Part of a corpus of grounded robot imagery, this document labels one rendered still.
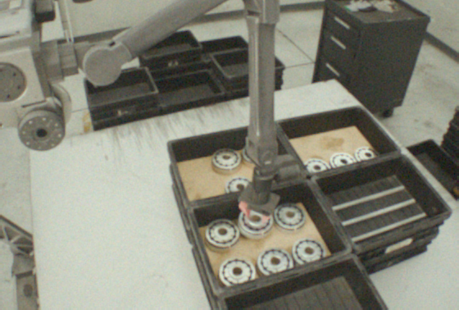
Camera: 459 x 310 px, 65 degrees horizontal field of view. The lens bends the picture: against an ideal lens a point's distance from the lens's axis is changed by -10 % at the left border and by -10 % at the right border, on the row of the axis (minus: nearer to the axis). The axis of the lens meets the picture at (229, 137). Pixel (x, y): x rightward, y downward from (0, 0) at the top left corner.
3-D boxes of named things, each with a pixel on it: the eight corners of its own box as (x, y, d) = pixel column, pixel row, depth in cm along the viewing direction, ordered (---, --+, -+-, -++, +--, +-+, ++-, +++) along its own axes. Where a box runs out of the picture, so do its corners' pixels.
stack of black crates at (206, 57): (204, 102, 287) (203, 61, 265) (191, 81, 308) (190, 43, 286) (254, 92, 300) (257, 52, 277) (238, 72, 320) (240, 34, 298)
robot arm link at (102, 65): (242, -46, 88) (261, -49, 79) (265, 4, 95) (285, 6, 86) (74, 54, 82) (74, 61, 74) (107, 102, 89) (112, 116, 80)
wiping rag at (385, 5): (380, 14, 250) (381, 9, 247) (361, 2, 265) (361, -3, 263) (410, 11, 258) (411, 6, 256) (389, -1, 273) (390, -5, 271)
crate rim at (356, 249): (352, 256, 107) (354, 251, 105) (306, 182, 128) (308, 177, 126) (452, 217, 117) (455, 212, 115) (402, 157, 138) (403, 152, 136)
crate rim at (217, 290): (215, 298, 96) (215, 294, 95) (186, 211, 118) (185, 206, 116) (352, 256, 107) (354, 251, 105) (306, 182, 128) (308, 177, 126)
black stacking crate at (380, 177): (343, 272, 113) (353, 252, 106) (302, 201, 134) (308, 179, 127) (440, 234, 123) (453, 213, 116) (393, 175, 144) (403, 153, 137)
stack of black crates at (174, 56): (149, 114, 275) (143, 58, 246) (140, 92, 296) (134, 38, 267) (203, 102, 288) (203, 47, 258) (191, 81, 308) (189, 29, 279)
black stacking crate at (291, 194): (215, 312, 103) (216, 294, 95) (188, 230, 124) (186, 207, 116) (343, 272, 113) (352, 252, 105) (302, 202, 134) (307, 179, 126)
